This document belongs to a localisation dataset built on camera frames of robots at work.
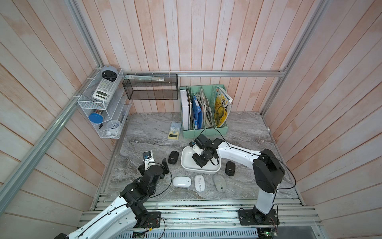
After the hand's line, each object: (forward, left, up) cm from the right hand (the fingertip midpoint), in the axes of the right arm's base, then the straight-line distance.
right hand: (200, 158), depth 91 cm
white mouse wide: (-14, +11, -2) cm, 18 cm away
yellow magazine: (+33, -16, +14) cm, 40 cm away
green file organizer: (+45, -7, +18) cm, 49 cm away
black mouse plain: (+1, +17, -1) cm, 17 cm away
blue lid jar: (+8, +56, +28) cm, 63 cm away
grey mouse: (-15, -11, -1) cm, 18 cm away
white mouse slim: (-15, +1, -2) cm, 15 cm away
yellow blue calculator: (+24, +18, -2) cm, 30 cm away
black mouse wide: (-6, -18, -2) cm, 19 cm away
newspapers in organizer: (+25, -5, +10) cm, 28 cm away
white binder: (+23, +10, +20) cm, 32 cm away
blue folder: (+23, +2, +16) cm, 28 cm away
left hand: (-9, +24, +11) cm, 27 cm away
